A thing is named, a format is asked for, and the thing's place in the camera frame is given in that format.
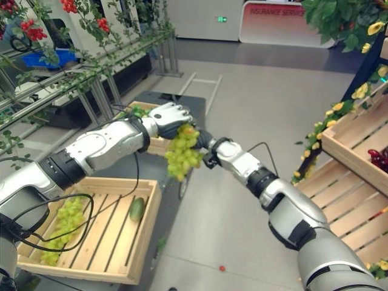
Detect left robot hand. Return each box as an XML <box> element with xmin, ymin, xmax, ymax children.
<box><xmin>148</xmin><ymin>102</ymin><xmax>195</xmax><ymax>141</ymax></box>

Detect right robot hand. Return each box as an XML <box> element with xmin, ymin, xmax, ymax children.
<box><xmin>193</xmin><ymin>129</ymin><xmax>217</xmax><ymax>151</ymax></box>

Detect green grape bunch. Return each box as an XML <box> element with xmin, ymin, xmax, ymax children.
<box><xmin>40</xmin><ymin>196</ymin><xmax>89</xmax><ymax>267</ymax></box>
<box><xmin>164</xmin><ymin>123</ymin><xmax>204</xmax><ymax>182</ymax></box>

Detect green leafy vegetable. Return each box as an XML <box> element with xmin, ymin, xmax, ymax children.
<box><xmin>116</xmin><ymin>105</ymin><xmax>152</xmax><ymax>119</ymax></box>

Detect small wooden crate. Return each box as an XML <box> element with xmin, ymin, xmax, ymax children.
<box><xmin>118</xmin><ymin>101</ymin><xmax>175</xmax><ymax>157</ymax></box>

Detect green cucumber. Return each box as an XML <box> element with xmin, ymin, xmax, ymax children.
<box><xmin>129</xmin><ymin>197</ymin><xmax>146</xmax><ymax>222</ymax></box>

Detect red berry cluster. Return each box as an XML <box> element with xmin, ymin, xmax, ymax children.
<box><xmin>59</xmin><ymin>0</ymin><xmax>79</xmax><ymax>15</ymax></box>
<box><xmin>0</xmin><ymin>0</ymin><xmax>19</xmax><ymax>16</ymax></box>
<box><xmin>96</xmin><ymin>17</ymin><xmax>111</xmax><ymax>33</ymax></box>
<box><xmin>19</xmin><ymin>19</ymin><xmax>49</xmax><ymax>42</ymax></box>

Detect large wooden slatted crate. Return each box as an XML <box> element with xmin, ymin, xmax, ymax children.
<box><xmin>16</xmin><ymin>176</ymin><xmax>163</xmax><ymax>286</ymax></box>

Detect white insurance service counter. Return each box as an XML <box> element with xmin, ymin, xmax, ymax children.
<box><xmin>238</xmin><ymin>0</ymin><xmax>336</xmax><ymax>50</ymax></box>

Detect blue plastic bin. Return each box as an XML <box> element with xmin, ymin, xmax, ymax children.
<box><xmin>21</xmin><ymin>49</ymin><xmax>77</xmax><ymax>68</ymax></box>

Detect wooden shelf crate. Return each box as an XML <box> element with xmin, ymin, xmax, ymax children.
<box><xmin>293</xmin><ymin>156</ymin><xmax>388</xmax><ymax>275</ymax></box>
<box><xmin>320</xmin><ymin>86</ymin><xmax>388</xmax><ymax>198</ymax></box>

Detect yellow flower vine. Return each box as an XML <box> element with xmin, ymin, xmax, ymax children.
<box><xmin>290</xmin><ymin>20</ymin><xmax>388</xmax><ymax>184</ymax></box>

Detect dark red grape bunch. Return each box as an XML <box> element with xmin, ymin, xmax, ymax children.
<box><xmin>367</xmin><ymin>147</ymin><xmax>388</xmax><ymax>174</ymax></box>

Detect green foliage plant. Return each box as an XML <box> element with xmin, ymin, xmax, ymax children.
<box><xmin>301</xmin><ymin>0</ymin><xmax>388</xmax><ymax>54</ymax></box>

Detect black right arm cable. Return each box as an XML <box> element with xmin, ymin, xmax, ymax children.
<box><xmin>246</xmin><ymin>141</ymin><xmax>279</xmax><ymax>177</ymax></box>

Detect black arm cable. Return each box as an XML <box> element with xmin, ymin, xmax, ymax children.
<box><xmin>246</xmin><ymin>141</ymin><xmax>279</xmax><ymax>177</ymax></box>
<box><xmin>0</xmin><ymin>104</ymin><xmax>141</xmax><ymax>253</ymax></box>

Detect metal rail rack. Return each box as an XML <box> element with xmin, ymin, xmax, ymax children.
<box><xmin>0</xmin><ymin>28</ymin><xmax>185</xmax><ymax>143</ymax></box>

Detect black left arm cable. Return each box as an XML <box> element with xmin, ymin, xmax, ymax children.
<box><xmin>0</xmin><ymin>104</ymin><xmax>141</xmax><ymax>253</ymax></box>

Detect black shelf post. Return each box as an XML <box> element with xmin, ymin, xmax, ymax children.
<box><xmin>340</xmin><ymin>28</ymin><xmax>388</xmax><ymax>102</ymax></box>

